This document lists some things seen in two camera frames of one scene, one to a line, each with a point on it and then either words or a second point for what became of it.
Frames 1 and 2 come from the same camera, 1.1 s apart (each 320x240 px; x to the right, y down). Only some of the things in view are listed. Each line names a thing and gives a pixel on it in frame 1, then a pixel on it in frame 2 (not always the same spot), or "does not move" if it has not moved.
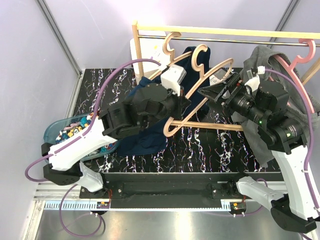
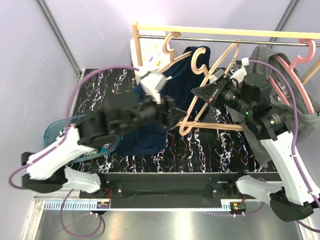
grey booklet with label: (216, 78) does not move
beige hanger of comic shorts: (201, 70) to (206, 103)
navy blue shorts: (195, 61) does not move
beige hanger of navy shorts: (171, 51) does not move
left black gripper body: (177, 113) to (165, 120)
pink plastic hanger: (290, 69) does not move
